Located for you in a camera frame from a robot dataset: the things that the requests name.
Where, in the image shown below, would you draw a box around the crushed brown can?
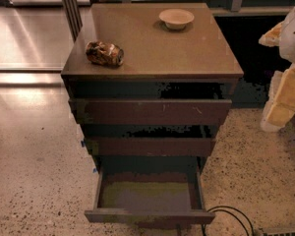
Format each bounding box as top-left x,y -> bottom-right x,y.
86,41 -> 124,67

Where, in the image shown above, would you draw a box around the beige shallow bowl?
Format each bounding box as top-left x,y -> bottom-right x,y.
159,9 -> 195,30

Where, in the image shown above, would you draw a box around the black floor cable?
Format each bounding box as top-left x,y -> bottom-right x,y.
201,206 -> 256,236

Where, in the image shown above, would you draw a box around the grey floor power strip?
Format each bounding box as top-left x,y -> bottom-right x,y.
257,227 -> 295,236

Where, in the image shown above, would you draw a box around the brown drawer cabinet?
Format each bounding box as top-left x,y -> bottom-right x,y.
61,4 -> 243,164

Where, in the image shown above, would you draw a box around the brown drawer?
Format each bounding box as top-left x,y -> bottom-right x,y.
85,167 -> 214,229
69,98 -> 231,125
85,137 -> 215,157

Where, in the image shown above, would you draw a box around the metal vertical post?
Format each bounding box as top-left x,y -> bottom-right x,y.
62,0 -> 83,40

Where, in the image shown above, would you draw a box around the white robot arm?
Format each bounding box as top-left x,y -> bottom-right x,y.
259,7 -> 295,132

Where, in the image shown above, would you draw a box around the white and yellow gripper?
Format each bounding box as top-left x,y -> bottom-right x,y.
261,64 -> 295,132

